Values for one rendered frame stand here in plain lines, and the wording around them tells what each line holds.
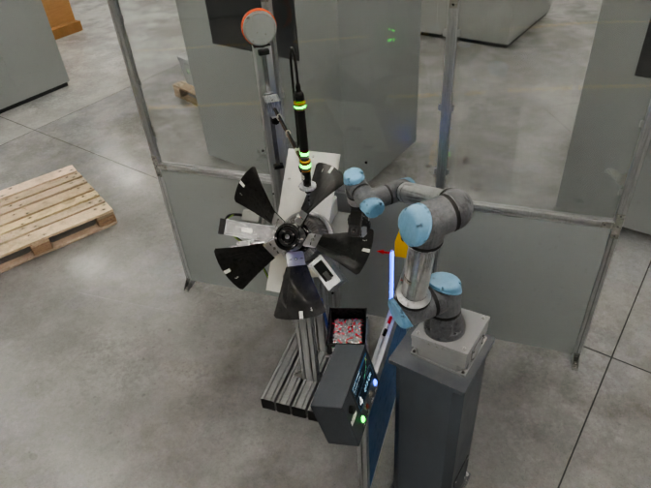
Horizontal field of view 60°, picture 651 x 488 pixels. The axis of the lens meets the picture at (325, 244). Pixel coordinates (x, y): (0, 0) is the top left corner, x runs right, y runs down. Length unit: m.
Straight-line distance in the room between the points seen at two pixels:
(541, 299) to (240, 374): 1.78
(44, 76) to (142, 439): 5.49
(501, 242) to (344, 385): 1.58
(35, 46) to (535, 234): 6.31
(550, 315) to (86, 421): 2.67
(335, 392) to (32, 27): 6.66
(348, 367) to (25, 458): 2.21
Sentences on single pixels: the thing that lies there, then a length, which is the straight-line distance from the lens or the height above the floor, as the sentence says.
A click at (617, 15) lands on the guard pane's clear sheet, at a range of 2.62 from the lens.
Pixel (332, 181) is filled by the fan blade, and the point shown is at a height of 1.40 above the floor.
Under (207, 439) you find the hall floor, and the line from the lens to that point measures 3.30.
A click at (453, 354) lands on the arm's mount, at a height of 1.09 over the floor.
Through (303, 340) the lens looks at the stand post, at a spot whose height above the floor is 0.42.
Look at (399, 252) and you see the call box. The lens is 2.63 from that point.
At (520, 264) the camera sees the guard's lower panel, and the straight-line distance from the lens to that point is 3.21.
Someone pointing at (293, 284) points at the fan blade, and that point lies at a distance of 2.44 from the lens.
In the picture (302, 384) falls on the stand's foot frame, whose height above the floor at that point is 0.08.
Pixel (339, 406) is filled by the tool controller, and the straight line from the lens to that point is 1.76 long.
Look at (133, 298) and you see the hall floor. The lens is 4.22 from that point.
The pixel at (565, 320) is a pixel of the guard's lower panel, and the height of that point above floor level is 0.31.
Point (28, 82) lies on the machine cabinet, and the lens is 7.88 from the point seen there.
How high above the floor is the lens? 2.68
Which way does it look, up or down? 38 degrees down
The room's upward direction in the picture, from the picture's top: 4 degrees counter-clockwise
